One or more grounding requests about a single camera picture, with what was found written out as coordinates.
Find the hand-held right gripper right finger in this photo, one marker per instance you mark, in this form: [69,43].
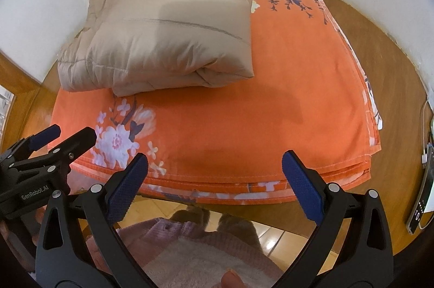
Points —
[301,186]

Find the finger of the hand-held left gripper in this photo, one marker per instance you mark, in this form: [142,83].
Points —
[45,137]
[78,140]

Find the person's right hand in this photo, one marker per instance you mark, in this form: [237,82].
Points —
[232,279]

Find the grey device with display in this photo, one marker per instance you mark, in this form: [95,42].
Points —
[422,203]

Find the brown fuzzy slipper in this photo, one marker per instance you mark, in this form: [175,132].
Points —
[190,218]
[239,228]

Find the orange floral blanket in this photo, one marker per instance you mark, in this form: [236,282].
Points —
[254,111]

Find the person's pink fleece garment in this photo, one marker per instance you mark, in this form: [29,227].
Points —
[203,254]

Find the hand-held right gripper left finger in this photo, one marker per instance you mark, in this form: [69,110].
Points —
[130,186]

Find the beige puffer jacket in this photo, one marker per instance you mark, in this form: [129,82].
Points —
[176,23]

